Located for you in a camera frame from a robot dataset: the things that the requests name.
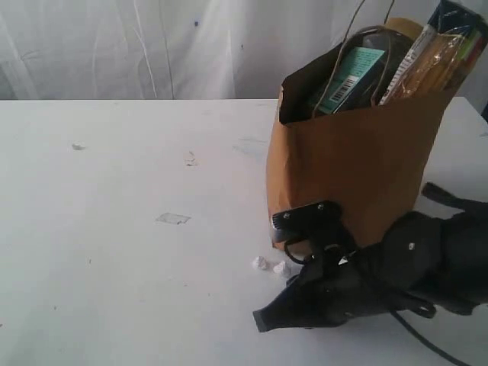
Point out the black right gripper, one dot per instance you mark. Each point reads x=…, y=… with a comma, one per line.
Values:
x=333, y=287

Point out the white paper ball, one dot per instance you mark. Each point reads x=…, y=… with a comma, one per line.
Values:
x=282, y=269
x=260, y=263

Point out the large brown paper bag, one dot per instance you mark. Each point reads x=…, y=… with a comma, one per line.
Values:
x=369, y=161

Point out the nut jar with gold lid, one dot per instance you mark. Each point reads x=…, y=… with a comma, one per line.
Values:
x=368, y=64

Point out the spaghetti packet dark blue ends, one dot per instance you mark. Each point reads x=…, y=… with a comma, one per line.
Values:
x=442, y=56

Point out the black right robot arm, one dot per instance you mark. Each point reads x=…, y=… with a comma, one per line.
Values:
x=420, y=264

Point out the clear tape piece on table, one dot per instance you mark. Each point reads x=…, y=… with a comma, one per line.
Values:
x=172, y=218

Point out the small white paper scrap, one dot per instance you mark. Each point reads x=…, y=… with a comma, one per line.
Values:
x=191, y=160

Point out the white backdrop curtain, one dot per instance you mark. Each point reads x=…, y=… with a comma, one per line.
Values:
x=173, y=49

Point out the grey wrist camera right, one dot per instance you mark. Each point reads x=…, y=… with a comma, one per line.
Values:
x=296, y=222

